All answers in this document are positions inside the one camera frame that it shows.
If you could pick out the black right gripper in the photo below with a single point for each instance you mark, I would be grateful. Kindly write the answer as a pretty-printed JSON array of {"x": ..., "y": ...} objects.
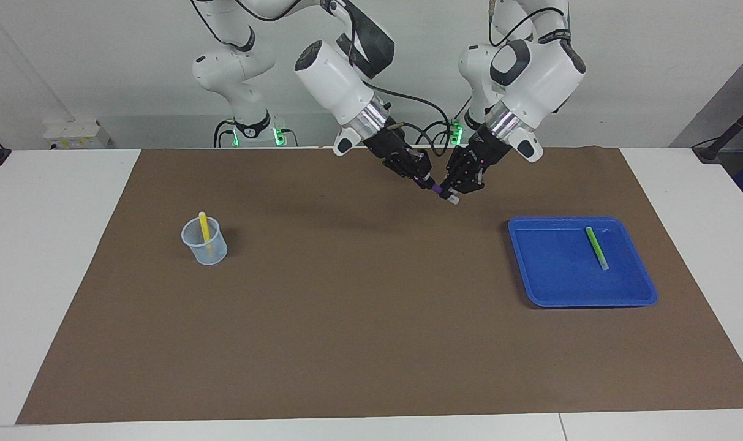
[{"x": 388, "y": 146}]

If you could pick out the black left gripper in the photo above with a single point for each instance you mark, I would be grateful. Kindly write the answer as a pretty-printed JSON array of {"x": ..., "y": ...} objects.
[{"x": 490, "y": 147}]

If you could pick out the purple marker pen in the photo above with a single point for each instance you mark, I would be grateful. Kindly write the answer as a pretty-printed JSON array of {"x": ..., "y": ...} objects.
[{"x": 438, "y": 190}]

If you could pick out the green marker pen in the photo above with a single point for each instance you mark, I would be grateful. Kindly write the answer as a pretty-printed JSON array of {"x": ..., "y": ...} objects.
[{"x": 596, "y": 248}]

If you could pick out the yellow marker pen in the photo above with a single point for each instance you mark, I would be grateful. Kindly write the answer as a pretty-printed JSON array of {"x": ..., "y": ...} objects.
[{"x": 205, "y": 229}]

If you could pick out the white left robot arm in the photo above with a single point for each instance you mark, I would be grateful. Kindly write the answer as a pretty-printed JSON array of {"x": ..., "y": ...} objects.
[{"x": 543, "y": 67}]

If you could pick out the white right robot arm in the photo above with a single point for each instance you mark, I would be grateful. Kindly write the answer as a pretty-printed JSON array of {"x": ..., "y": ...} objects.
[{"x": 334, "y": 79}]

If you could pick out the blue plastic tray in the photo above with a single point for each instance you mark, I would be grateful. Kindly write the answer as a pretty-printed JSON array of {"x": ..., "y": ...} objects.
[{"x": 555, "y": 275}]

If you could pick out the brown table mat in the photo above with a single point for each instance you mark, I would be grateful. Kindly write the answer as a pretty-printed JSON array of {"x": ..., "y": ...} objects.
[{"x": 371, "y": 337}]

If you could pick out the translucent plastic cup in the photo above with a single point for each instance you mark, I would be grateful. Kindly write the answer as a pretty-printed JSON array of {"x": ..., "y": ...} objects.
[{"x": 215, "y": 254}]

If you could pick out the black stand pole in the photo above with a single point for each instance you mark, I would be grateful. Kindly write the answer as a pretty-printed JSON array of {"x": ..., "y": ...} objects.
[{"x": 729, "y": 131}]

